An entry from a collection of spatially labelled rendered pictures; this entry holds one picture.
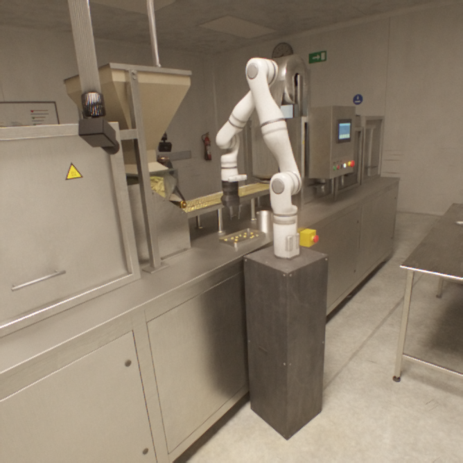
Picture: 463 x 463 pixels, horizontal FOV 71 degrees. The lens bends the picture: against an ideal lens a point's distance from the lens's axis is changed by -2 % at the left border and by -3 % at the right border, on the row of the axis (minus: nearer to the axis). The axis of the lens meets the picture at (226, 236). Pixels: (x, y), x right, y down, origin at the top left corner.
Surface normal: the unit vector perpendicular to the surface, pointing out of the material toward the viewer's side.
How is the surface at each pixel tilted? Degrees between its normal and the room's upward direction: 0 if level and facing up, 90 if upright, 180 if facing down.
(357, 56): 90
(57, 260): 90
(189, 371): 90
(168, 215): 90
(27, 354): 0
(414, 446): 0
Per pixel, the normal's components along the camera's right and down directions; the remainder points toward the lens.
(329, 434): -0.06, -0.95
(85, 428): 0.75, 0.16
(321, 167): -0.66, 0.27
